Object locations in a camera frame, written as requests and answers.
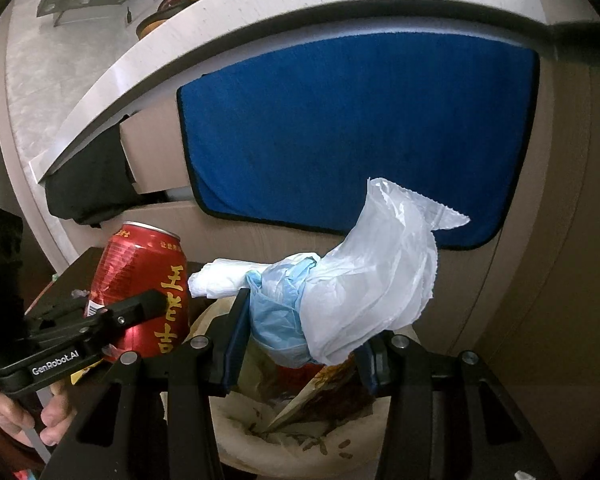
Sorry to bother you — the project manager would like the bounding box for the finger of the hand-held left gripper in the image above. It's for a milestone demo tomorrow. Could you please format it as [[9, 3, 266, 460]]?
[[25, 289, 168, 357]]

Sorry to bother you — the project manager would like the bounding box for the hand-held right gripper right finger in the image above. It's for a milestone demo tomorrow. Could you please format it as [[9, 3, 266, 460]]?
[[355, 334, 563, 480]]

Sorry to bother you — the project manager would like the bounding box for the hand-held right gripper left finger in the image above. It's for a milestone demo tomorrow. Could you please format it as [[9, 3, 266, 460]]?
[[40, 291, 251, 480]]

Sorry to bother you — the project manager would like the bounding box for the red drink can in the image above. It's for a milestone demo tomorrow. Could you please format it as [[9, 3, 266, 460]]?
[[89, 221, 188, 358]]

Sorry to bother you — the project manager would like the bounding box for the white trash bin with liner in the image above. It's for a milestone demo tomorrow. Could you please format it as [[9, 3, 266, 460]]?
[[182, 300, 416, 480]]

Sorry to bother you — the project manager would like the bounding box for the blue and white plastic bag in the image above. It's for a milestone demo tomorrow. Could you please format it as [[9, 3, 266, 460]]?
[[187, 177, 471, 367]]

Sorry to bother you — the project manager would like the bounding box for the person's left hand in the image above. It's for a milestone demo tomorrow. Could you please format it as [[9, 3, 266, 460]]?
[[0, 387, 78, 448]]

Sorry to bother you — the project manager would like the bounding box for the black cloth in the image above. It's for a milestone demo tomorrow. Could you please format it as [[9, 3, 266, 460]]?
[[45, 122, 146, 226]]

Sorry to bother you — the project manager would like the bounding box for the beige cabinet drawer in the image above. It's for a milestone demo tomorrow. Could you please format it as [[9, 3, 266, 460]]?
[[119, 100, 193, 196]]

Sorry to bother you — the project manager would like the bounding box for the blue cloth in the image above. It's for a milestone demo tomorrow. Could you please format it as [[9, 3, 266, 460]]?
[[176, 32, 541, 251]]

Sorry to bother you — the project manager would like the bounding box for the white kitchen counter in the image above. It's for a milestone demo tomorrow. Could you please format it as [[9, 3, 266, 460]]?
[[30, 0, 600, 183]]

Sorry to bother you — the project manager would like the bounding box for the brown wok with handle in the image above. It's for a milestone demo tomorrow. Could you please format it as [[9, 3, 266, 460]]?
[[135, 0, 226, 41]]

